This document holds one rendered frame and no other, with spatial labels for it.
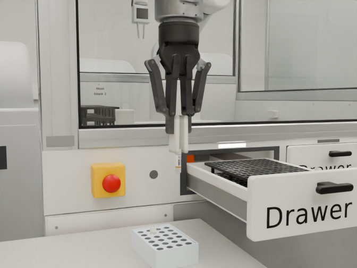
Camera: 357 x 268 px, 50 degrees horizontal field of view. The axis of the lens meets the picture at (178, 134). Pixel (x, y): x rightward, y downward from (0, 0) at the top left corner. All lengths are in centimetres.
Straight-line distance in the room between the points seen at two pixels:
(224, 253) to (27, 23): 360
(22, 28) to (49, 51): 323
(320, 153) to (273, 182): 49
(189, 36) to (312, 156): 58
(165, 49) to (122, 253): 40
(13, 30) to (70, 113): 325
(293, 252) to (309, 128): 36
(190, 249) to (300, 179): 23
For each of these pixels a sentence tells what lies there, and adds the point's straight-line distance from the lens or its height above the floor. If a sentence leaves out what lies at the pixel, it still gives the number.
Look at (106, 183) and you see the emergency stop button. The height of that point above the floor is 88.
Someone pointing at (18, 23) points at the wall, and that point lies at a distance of 412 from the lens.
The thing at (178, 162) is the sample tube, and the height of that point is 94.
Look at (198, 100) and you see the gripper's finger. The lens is 72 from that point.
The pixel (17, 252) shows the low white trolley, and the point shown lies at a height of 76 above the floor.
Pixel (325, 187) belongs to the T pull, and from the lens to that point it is 69.
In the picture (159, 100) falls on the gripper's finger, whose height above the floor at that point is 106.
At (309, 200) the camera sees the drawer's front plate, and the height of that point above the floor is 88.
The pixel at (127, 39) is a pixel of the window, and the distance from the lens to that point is 93.
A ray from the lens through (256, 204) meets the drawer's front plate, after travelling 66.
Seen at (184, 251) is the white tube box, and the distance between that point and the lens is 71.
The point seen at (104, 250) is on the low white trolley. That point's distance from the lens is 80.
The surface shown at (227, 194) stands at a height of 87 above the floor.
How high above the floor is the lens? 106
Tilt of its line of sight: 5 degrees down
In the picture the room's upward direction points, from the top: straight up
